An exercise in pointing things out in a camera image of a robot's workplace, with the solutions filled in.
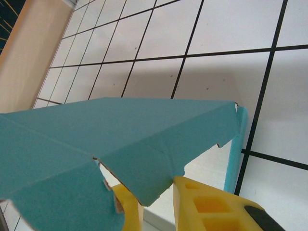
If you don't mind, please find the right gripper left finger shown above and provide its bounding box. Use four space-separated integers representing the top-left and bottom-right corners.
112 184 145 231

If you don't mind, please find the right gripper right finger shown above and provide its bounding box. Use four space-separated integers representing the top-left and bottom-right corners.
172 176 288 231

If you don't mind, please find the white and teal paper box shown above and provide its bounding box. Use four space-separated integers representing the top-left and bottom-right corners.
0 97 249 231

